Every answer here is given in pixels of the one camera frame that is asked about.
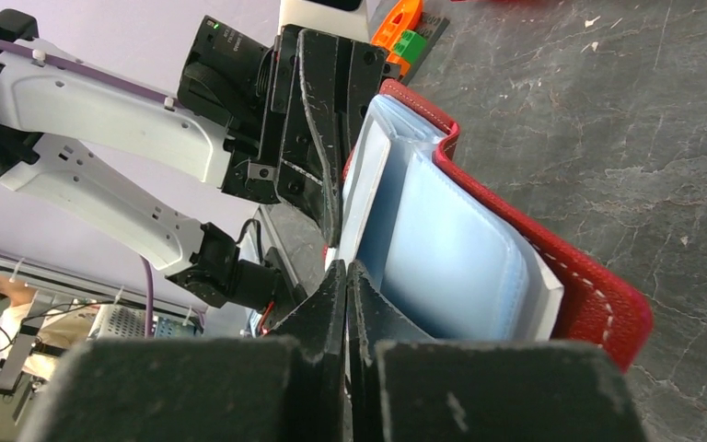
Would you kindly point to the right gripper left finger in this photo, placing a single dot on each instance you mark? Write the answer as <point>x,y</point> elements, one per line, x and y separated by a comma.
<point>286,386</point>

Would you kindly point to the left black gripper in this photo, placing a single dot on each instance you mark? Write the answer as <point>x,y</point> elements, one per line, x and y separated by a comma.
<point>231,79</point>

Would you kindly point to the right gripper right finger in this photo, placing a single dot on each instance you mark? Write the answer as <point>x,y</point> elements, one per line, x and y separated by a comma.
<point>409,387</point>

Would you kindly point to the red card holder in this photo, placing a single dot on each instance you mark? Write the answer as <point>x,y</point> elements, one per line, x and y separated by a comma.
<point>458,260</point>

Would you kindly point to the green toy brick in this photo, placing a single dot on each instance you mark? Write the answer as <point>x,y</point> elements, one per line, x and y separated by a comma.
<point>409,46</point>

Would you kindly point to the orange letter e toy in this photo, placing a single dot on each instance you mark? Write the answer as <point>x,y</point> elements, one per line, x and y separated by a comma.
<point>404,15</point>

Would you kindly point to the person in white shirt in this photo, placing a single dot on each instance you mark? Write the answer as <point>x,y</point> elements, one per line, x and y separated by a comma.
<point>63,328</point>

